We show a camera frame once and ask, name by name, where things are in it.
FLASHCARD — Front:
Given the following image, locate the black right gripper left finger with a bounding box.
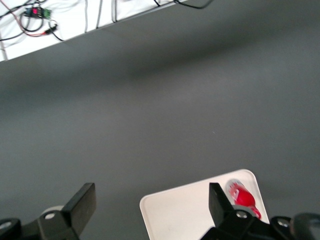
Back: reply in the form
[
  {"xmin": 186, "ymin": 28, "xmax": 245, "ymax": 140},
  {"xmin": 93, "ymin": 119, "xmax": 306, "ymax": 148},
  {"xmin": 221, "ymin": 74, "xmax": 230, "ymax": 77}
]
[{"xmin": 0, "ymin": 182, "xmax": 97, "ymax": 240}]

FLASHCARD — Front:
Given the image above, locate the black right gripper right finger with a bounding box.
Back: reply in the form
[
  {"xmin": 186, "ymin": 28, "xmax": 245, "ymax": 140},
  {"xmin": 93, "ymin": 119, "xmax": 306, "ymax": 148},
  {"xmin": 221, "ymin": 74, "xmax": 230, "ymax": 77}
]
[{"xmin": 199, "ymin": 182, "xmax": 320, "ymax": 240}]

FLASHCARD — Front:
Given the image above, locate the red coke bottle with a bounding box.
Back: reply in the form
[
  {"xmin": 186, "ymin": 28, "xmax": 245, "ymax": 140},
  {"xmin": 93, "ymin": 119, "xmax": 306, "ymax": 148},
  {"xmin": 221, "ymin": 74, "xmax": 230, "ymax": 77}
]
[{"xmin": 226, "ymin": 178, "xmax": 262, "ymax": 220}]

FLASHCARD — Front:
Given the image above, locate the cream plastic tray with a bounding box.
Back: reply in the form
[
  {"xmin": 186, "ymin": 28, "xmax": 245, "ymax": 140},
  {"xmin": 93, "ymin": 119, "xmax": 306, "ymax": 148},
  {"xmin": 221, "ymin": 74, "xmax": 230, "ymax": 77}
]
[{"xmin": 139, "ymin": 168, "xmax": 271, "ymax": 240}]

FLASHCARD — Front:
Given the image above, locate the dark grey table mat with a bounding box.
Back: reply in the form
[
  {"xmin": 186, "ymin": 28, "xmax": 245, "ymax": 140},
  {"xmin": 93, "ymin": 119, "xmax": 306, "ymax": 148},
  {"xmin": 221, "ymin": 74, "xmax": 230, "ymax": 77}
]
[{"xmin": 0, "ymin": 0, "xmax": 320, "ymax": 240}]

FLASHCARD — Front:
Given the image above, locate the green circuit board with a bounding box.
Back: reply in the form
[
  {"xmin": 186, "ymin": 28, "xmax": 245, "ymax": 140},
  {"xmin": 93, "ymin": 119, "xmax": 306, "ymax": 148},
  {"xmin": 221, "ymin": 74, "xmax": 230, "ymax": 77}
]
[{"xmin": 23, "ymin": 6, "xmax": 53, "ymax": 20}]

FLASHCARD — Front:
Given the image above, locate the black cable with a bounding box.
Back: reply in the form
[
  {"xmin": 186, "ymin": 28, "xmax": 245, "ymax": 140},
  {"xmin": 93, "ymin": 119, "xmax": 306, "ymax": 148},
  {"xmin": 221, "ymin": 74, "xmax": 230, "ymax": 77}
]
[
  {"xmin": 0, "ymin": 31, "xmax": 26, "ymax": 44},
  {"xmin": 46, "ymin": 19, "xmax": 66, "ymax": 42},
  {"xmin": 19, "ymin": 11, "xmax": 45, "ymax": 33},
  {"xmin": 152, "ymin": 0, "xmax": 216, "ymax": 10}
]

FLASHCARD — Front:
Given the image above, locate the grey cable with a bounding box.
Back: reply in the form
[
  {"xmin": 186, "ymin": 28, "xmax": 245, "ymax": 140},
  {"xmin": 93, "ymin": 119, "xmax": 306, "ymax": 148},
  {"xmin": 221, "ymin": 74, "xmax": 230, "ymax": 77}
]
[
  {"xmin": 95, "ymin": 0, "xmax": 104, "ymax": 29},
  {"xmin": 84, "ymin": 0, "xmax": 89, "ymax": 34},
  {"xmin": 110, "ymin": 0, "xmax": 119, "ymax": 24}
]

